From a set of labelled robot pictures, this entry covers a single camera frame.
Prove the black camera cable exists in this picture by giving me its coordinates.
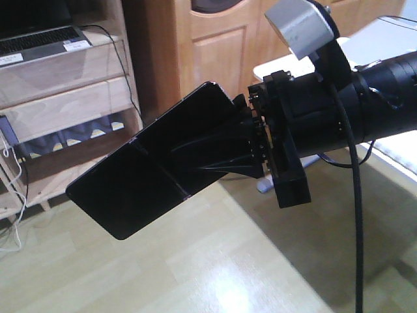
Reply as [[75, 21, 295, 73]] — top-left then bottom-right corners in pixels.
[[317, 81, 375, 313]]

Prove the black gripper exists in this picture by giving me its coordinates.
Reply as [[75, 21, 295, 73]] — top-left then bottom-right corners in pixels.
[[171, 70, 347, 207]]

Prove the wooden wardrobe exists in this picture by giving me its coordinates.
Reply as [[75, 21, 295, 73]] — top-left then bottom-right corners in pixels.
[[123, 0, 411, 127]]

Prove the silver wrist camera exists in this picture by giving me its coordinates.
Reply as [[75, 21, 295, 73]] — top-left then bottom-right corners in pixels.
[[265, 0, 340, 59]]

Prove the black foldable phone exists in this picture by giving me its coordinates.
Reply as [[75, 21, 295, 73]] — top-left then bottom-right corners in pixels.
[[65, 82, 246, 240]]

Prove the silver laptop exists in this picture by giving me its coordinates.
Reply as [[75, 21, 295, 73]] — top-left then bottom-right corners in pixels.
[[1, 1, 93, 67]]

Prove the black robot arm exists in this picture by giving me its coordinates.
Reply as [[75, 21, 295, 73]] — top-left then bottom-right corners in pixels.
[[172, 52, 416, 208]]

